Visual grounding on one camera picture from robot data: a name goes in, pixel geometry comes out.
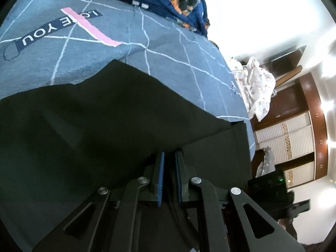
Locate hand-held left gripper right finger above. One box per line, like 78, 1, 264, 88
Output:
175, 151, 306, 252

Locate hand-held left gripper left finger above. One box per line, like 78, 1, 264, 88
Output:
31, 152, 166, 252

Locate black pants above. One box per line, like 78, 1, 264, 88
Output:
0, 59, 252, 252

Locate grey white cloth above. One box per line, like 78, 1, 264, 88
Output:
255, 146, 277, 178

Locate brown wooden wardrobe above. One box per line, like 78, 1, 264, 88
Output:
251, 72, 330, 189

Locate white dotted cloth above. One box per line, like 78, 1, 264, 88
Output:
228, 56, 276, 122

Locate blue checked bed sheet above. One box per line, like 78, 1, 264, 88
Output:
0, 0, 256, 179

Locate dark wooden framed panel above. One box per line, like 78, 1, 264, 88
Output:
262, 45, 307, 84

